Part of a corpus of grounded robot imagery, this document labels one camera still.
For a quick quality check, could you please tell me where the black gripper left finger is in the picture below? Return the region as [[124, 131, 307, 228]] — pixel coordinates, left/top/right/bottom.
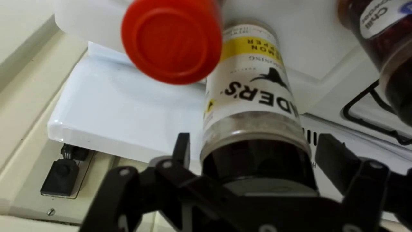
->
[[81, 131, 204, 232]]

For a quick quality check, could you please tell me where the red-capped bottle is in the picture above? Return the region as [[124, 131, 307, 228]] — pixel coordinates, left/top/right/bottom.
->
[[198, 23, 319, 191]]

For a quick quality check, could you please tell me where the small jar tall red lid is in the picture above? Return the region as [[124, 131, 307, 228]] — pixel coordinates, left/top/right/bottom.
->
[[120, 0, 224, 86]]

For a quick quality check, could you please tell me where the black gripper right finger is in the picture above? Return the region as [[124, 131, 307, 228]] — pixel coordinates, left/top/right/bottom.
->
[[314, 133, 393, 232]]

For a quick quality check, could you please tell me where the wall outlet with black plug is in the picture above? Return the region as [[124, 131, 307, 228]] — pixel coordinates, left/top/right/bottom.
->
[[39, 143, 94, 201]]

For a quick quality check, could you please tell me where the white gas stove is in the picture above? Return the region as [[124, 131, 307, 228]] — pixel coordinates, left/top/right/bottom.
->
[[46, 0, 412, 232]]

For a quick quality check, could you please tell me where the dark spice jar black lid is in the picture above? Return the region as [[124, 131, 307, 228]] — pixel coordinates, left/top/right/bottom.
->
[[336, 0, 412, 126]]

